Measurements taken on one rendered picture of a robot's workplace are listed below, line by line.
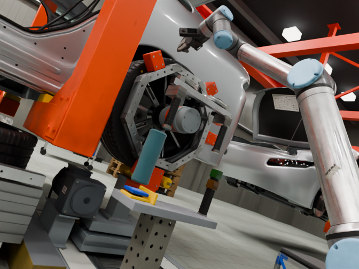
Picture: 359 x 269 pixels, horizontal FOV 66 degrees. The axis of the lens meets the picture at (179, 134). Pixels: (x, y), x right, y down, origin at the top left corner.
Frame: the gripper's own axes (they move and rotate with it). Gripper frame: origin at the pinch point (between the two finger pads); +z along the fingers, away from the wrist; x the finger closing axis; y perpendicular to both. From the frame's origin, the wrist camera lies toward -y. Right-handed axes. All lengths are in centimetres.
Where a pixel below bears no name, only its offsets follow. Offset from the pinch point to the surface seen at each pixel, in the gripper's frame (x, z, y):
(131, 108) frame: -46, 7, -27
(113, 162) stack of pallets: 98, 447, 210
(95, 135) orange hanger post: -66, 4, -46
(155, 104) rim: -34.4, 12.6, -8.0
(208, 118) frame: -38.3, 2.1, 23.2
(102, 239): -102, 40, -22
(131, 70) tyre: -24.5, 5.9, -28.0
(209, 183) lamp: -84, -12, 1
